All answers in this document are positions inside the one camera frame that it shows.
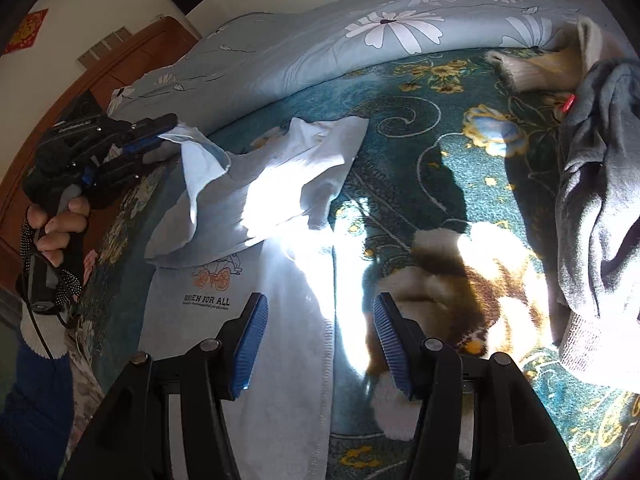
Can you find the brown wooden headboard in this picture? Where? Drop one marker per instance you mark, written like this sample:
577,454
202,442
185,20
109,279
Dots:
145,50

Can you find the red wall decoration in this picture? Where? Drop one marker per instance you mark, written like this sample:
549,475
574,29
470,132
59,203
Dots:
26,32

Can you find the light blue sweatshirt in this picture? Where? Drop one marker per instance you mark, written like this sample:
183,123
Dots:
200,280

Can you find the grey sweatshirt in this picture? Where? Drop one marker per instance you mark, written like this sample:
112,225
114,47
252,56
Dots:
590,185

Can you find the daisy print duvet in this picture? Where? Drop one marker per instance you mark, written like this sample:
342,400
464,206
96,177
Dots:
300,50

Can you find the teal floral blanket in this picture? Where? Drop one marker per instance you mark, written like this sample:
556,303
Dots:
425,125

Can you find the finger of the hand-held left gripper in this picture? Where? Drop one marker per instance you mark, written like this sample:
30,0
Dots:
155,124
132,155

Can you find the cream knit sweater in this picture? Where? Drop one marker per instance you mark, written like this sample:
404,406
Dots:
540,72

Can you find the person's left forearm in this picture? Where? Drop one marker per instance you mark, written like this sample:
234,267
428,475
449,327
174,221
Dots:
30,410

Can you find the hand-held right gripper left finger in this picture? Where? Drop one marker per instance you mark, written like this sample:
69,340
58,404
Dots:
250,350

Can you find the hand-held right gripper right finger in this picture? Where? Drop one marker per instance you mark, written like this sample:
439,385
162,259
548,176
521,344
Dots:
395,350

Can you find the person's left hand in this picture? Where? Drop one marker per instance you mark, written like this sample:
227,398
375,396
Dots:
60,227

